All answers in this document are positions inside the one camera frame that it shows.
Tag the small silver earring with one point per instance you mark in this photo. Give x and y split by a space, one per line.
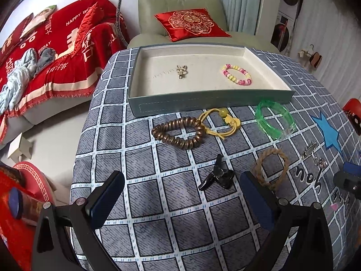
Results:
321 162

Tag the pale blue curtain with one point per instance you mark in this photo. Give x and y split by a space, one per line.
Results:
239 0

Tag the red object with black print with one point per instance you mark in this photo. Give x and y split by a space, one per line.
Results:
352 115

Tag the small white box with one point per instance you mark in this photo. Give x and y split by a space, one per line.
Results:
21 146

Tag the grey checked blanket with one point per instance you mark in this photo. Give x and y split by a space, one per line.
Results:
169 203

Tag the red satin pillow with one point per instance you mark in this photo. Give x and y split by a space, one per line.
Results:
90 17

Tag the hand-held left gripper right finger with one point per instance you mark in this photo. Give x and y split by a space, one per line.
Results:
255 200

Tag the silver hair clip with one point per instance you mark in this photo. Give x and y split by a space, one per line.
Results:
308 150

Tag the light grey sofa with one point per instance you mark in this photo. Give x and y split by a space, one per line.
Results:
56 104

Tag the can with blue lid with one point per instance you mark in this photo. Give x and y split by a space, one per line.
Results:
15 203

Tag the green transparent bangle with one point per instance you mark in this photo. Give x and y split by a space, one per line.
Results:
263 124

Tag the red round stool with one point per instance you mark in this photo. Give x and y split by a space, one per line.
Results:
31 175

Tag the grey cloth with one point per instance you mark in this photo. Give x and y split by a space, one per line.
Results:
45 59

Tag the black hair clip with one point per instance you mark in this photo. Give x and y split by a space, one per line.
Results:
222 175

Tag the grey-blue jewelry tray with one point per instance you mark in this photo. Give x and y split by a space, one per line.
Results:
197 104

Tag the red printed sofa blanket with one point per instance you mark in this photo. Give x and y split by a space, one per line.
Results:
65 62

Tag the red embroidered cushion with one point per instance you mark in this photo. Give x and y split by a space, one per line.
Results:
191 22

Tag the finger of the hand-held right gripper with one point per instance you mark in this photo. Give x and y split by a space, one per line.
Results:
344 181
352 168

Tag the light blue cloth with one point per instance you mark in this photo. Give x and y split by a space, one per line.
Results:
19 76

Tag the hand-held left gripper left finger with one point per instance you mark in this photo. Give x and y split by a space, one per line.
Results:
105 197

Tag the small white hanger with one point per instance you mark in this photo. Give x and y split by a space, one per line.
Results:
306 52

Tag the red pillow with picture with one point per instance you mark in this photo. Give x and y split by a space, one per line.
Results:
36 19

